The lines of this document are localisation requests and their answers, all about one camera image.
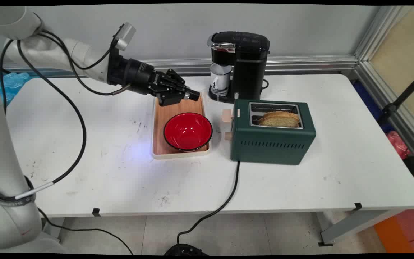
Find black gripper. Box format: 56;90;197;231
107;54;201;107

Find grey table leg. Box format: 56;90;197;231
316;208;414;247

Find white enamel mug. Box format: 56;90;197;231
210;63;233;91

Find black round floor base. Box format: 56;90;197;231
164;243;209;256

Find black toaster power cable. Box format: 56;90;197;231
176;161;241;245

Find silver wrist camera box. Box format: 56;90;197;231
112;22;137;51

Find black tripod stand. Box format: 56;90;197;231
376;68;414;126

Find blue plastic bag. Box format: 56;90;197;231
0;72;31;106

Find red bowl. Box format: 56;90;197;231
163;113;213;153

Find green toaster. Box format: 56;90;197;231
222;99;317;165

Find toasted bread slice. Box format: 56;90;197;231
258;111;301;127

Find pink plastic bag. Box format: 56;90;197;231
387;131;412;160

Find black coffee machine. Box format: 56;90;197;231
207;31;270;104

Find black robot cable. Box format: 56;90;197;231
0;29;132;200

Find aluminium frame rail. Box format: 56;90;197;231
0;55;358;78

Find wooden tray with white rim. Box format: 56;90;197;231
152;92;210;159

